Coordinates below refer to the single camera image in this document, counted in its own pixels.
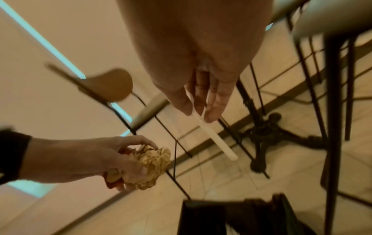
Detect person's left forearm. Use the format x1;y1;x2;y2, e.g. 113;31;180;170
19;136;95;185

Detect black trash bag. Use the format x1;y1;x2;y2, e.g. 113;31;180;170
177;193;310;235

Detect white paper straw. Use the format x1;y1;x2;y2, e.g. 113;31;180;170
184;85;239;161

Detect black sleeve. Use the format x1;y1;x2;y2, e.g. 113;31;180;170
0;125;33;185

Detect grey stool black legs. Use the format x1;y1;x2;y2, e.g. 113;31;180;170
290;0;372;235

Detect person's right hand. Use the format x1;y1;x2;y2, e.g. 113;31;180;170
116;0;274;123

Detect black pedestal table base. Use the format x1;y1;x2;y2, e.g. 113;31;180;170
235;77;330;180

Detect brown paper ball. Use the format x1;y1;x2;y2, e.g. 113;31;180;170
105;144;172;191

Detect wooden chair black wire frame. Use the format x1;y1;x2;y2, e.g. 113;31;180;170
45;63;195;201

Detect person's left hand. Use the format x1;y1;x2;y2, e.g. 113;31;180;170
84;135;160;192

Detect grey chair black wire frame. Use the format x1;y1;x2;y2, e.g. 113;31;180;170
249;0;326;112

